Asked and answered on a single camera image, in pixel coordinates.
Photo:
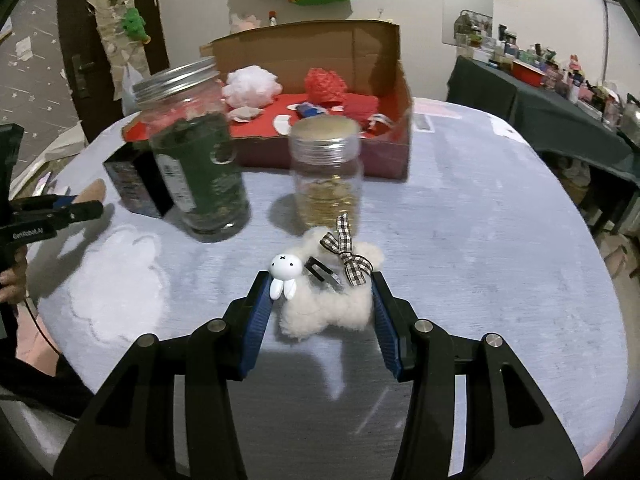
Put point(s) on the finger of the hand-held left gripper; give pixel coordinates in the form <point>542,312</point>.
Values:
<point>64,201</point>
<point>80,211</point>

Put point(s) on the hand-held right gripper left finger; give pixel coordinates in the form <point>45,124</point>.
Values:
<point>257,320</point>

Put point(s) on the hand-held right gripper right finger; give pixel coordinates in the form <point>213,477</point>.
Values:
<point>385,325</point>

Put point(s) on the cream fluffy rabbit bow clip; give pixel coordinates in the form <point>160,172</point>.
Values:
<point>320,310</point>

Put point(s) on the white fluffy cloud-shaped pad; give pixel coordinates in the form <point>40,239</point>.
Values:
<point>120,285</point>

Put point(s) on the beige fluffy piece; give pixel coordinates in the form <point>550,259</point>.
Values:
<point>245,114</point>

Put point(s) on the blue fabric piece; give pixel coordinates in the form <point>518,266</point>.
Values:
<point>307,110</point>

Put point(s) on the brown cardboard box red inside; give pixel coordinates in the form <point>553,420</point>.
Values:
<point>310,50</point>

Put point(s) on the person's left forearm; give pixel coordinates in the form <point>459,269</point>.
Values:
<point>50,385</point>

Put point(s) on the tan soft piece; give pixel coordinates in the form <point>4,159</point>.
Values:
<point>93,191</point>

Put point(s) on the person's left hand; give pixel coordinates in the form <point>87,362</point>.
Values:
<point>12,282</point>

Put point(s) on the small dark box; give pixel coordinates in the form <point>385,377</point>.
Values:
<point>132,185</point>

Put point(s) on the clear jar with green contents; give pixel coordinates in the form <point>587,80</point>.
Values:
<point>200,185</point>

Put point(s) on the clear jar with yellow capsules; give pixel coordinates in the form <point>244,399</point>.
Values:
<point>325,195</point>

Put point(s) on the dark brown door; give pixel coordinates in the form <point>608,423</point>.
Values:
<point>67,20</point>

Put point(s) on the beige door hanging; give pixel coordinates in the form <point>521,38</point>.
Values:
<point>115,45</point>

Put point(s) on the small green plush toy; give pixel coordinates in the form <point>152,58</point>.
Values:
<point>135,22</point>

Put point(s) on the white mesh pouf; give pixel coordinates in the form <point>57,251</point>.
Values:
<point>252,85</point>

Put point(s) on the red mesh pouf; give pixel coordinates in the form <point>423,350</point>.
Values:
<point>325,85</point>

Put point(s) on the pink plush toy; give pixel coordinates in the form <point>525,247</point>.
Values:
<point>245,21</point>

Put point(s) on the table with dark green cloth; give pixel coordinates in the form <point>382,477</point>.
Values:
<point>540,115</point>

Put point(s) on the small red-capped bottle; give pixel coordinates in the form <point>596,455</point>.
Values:
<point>272,19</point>

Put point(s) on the red basin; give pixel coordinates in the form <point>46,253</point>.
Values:
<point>530,74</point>

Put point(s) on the row of bottles and jars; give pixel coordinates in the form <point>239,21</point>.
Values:
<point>575,80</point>

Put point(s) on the metal kettle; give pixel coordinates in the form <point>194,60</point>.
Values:
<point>631,120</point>

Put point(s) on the white wall board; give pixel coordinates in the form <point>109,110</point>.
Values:
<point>467,5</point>

